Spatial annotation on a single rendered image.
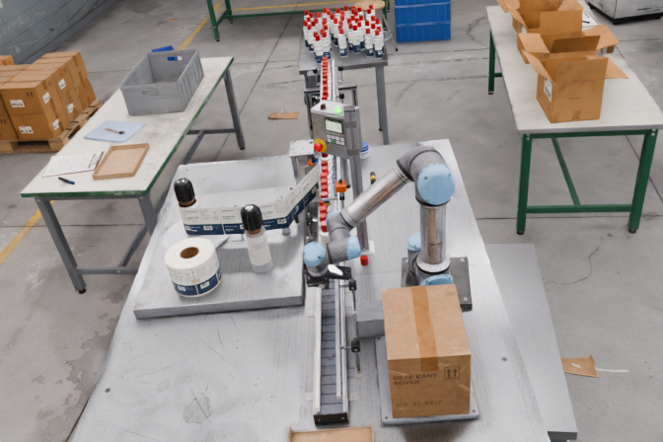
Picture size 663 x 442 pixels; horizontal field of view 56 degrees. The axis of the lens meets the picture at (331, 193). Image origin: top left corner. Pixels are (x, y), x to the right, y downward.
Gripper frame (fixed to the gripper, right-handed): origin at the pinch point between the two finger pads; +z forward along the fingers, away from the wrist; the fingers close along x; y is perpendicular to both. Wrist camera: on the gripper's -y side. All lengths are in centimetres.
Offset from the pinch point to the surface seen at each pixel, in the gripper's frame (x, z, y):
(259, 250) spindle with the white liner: -17.6, 3.1, 27.2
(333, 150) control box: -49, -16, -6
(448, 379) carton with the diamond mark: 44, -35, -36
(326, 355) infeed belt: 29.1, -10.6, 1.8
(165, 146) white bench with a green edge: -124, 87, 101
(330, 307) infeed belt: 8.8, 1.2, 0.4
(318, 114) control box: -59, -27, -2
